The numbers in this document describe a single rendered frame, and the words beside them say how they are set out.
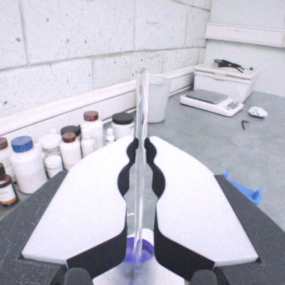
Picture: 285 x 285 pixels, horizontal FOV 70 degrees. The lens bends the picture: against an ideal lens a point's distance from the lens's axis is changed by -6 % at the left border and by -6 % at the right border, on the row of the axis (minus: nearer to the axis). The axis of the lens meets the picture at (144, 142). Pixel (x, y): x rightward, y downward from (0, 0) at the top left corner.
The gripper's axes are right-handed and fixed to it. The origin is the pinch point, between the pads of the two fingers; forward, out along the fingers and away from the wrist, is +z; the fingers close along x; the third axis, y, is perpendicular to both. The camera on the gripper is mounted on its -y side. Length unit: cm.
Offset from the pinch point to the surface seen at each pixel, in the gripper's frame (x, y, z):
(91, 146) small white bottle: -12.0, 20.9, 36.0
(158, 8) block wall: 6, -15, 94
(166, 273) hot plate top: 3.2, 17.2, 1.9
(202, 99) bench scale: 27, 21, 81
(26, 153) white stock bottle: -22.5, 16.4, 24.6
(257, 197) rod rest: 25.2, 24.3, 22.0
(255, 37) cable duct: 66, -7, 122
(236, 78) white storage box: 47, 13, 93
